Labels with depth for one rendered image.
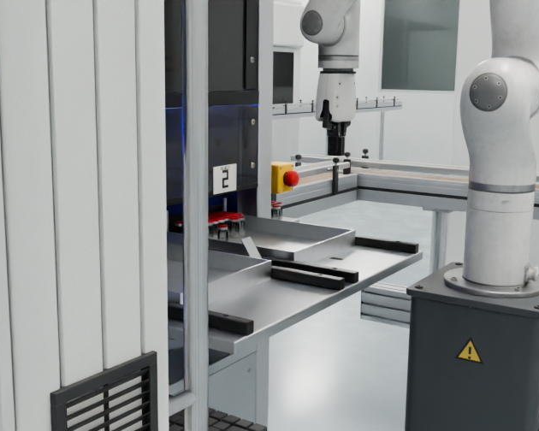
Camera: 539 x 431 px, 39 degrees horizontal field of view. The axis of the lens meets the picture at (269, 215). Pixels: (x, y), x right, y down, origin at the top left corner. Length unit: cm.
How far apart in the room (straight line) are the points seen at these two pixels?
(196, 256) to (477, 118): 76
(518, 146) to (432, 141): 867
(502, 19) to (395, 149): 885
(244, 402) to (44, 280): 135
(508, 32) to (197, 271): 90
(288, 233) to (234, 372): 36
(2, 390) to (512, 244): 104
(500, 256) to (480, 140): 22
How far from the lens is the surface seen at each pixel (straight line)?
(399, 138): 1024
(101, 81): 62
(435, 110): 1004
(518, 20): 145
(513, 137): 140
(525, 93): 138
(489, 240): 145
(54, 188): 60
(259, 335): 114
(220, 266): 146
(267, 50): 181
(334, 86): 156
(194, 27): 72
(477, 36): 301
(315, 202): 227
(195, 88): 72
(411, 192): 245
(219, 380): 180
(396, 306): 257
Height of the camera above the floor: 125
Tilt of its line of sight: 11 degrees down
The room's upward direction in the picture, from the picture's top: 1 degrees clockwise
